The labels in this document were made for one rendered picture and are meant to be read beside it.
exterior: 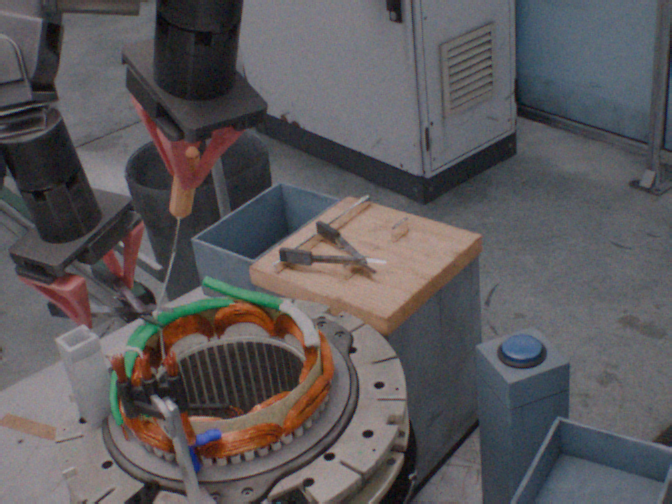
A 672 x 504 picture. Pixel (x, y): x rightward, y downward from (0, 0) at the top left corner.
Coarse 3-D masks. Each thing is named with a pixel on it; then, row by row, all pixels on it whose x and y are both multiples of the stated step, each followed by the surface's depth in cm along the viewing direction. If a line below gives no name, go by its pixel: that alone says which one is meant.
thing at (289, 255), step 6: (282, 252) 110; (288, 252) 109; (294, 252) 109; (300, 252) 109; (306, 252) 109; (282, 258) 110; (288, 258) 110; (294, 258) 109; (300, 258) 109; (306, 258) 109; (306, 264) 109
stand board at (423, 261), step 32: (352, 224) 119; (384, 224) 118; (416, 224) 117; (384, 256) 112; (416, 256) 111; (448, 256) 110; (288, 288) 110; (320, 288) 108; (352, 288) 107; (384, 288) 106; (416, 288) 106; (384, 320) 102
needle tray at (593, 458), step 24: (552, 432) 85; (576, 432) 86; (600, 432) 84; (552, 456) 86; (576, 456) 87; (600, 456) 86; (624, 456) 84; (648, 456) 83; (528, 480) 81; (552, 480) 85; (576, 480) 85; (600, 480) 85; (624, 480) 84; (648, 480) 84
